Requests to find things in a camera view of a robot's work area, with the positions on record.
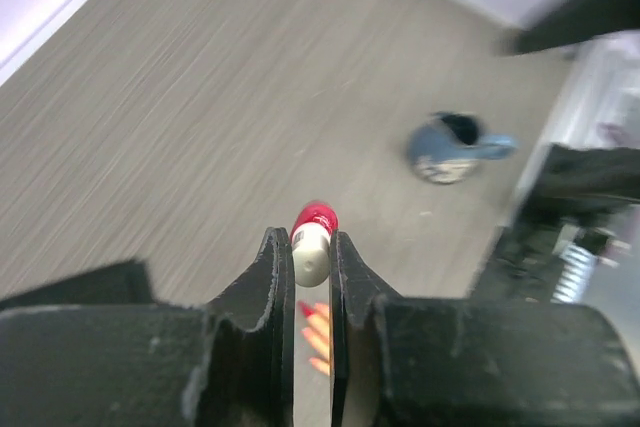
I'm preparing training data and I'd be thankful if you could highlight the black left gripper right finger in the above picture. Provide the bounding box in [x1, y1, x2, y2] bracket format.
[330, 231, 639, 426]

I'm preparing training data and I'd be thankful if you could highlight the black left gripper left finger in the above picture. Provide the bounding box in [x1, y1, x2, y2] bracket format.
[1, 228, 295, 426]

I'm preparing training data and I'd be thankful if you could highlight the white nail polish cap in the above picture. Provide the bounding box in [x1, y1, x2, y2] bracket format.
[291, 222, 331, 288]

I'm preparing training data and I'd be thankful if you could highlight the red nail polish bottle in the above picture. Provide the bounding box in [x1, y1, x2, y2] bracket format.
[290, 200, 339, 238]

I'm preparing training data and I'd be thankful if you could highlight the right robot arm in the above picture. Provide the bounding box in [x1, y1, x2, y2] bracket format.
[499, 0, 639, 55]

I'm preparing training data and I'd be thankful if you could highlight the mannequin hand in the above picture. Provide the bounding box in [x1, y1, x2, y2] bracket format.
[298, 301, 332, 377]

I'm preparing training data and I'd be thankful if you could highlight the blue ceramic mug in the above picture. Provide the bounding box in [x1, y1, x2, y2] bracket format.
[406, 111, 518, 185]

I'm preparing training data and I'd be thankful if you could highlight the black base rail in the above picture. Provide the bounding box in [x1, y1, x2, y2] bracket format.
[470, 144, 639, 303]

